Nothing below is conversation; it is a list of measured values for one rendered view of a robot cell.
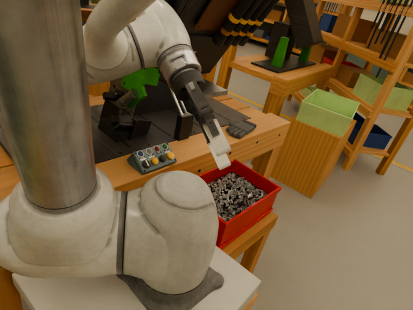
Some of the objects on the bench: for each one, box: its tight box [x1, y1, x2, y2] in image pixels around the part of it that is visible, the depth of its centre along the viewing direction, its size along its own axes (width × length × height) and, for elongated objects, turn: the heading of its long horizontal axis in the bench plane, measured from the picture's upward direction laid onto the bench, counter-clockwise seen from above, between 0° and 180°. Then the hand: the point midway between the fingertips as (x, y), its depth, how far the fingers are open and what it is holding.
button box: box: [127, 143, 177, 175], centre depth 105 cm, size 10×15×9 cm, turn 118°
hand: (222, 156), depth 63 cm, fingers open, 13 cm apart
